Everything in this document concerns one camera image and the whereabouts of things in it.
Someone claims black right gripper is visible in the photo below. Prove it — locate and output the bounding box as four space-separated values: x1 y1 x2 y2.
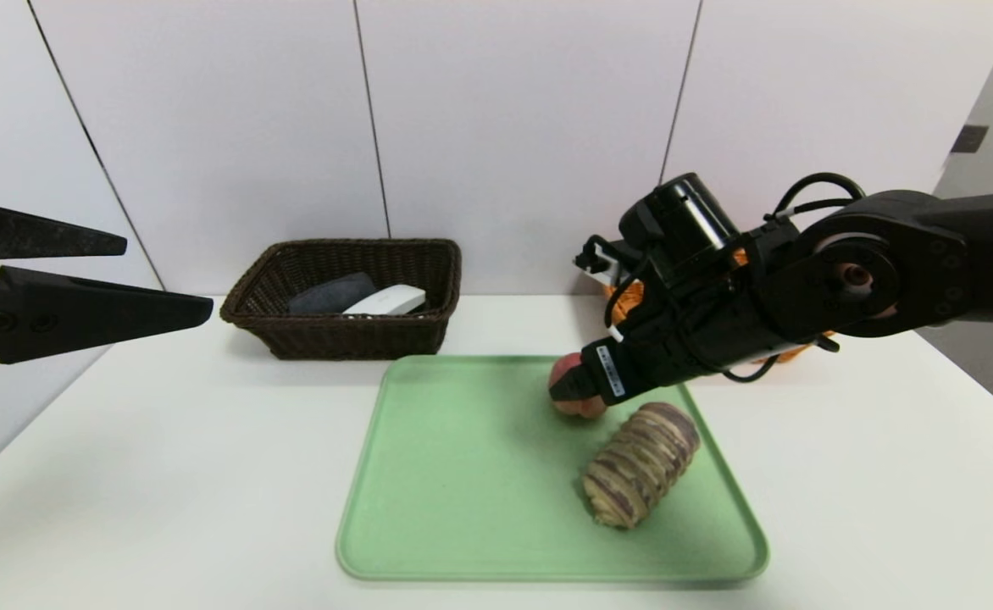
548 303 713 408

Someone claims pink peach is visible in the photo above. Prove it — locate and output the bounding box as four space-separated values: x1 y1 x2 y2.
547 352 610 421

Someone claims white whiteboard eraser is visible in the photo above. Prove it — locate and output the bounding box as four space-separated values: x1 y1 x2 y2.
342 285 427 317

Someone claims dark grey fabric pouch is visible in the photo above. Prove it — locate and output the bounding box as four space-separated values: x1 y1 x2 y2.
289 273 377 316

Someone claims orange wicker basket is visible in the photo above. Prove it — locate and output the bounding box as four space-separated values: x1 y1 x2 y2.
600 246 838 363

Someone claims dark brown wicker basket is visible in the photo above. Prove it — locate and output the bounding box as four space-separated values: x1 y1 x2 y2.
220 239 462 362

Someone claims striped purple bread roll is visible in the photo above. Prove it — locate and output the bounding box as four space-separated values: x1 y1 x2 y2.
582 402 702 530

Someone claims light green plastic tray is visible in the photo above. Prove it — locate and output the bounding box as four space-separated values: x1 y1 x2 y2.
335 354 770 584

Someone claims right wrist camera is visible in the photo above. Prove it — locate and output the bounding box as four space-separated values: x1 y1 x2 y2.
573 235 643 291

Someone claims black right camera cable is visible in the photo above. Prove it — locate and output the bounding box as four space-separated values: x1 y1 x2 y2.
770 172 869 223

